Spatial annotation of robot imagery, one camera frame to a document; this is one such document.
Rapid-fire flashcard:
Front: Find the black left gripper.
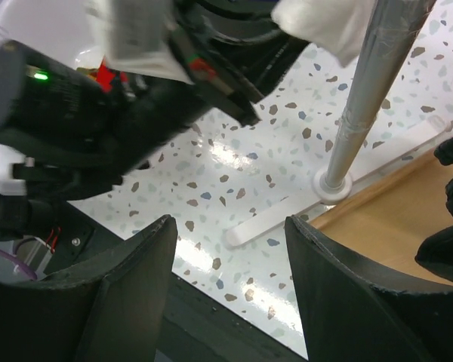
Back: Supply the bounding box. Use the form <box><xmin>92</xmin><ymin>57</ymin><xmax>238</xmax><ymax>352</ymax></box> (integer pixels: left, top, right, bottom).
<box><xmin>168</xmin><ymin>1</ymin><xmax>309</xmax><ymax>127</ymax></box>

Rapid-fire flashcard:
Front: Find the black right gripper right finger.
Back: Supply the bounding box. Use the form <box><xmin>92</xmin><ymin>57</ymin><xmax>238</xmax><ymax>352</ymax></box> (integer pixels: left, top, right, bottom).
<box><xmin>285</xmin><ymin>216</ymin><xmax>453</xmax><ymax>361</ymax></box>

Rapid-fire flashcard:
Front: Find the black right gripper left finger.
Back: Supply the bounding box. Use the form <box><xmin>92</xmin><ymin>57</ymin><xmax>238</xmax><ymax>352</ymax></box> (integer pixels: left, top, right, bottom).
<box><xmin>0</xmin><ymin>215</ymin><xmax>177</xmax><ymax>361</ymax></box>

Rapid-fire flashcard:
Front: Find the white sock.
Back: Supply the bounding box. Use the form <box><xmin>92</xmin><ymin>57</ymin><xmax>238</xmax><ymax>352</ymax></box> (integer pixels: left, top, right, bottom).
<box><xmin>271</xmin><ymin>0</ymin><xmax>376</xmax><ymax>68</ymax></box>

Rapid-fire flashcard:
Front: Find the red Christmas sock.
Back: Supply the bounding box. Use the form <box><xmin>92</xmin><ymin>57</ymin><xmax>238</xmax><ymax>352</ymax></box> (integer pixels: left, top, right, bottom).
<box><xmin>95</xmin><ymin>62</ymin><xmax>128</xmax><ymax>93</ymax></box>

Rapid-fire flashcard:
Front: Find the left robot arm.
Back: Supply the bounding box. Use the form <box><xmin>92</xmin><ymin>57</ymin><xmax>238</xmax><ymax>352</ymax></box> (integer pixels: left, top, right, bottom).
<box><xmin>0</xmin><ymin>1</ymin><xmax>308</xmax><ymax>241</ymax></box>

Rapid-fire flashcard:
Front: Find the wooden rack base tray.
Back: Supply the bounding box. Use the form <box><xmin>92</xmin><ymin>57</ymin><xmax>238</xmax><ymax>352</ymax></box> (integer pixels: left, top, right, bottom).
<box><xmin>310</xmin><ymin>152</ymin><xmax>453</xmax><ymax>284</ymax></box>

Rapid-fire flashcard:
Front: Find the white plastic basin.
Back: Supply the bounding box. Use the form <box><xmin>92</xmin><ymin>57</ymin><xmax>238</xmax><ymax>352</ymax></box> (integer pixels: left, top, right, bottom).
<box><xmin>0</xmin><ymin>0</ymin><xmax>103</xmax><ymax>69</ymax></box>

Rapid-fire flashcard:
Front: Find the white drying stand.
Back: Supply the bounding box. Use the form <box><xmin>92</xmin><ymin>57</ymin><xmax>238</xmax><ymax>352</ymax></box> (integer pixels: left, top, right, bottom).
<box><xmin>225</xmin><ymin>1</ymin><xmax>448</xmax><ymax>247</ymax></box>

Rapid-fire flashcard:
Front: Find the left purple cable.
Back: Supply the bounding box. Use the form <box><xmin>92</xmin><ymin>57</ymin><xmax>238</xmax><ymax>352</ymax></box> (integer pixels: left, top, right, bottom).
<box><xmin>0</xmin><ymin>241</ymin><xmax>39</xmax><ymax>284</ymax></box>

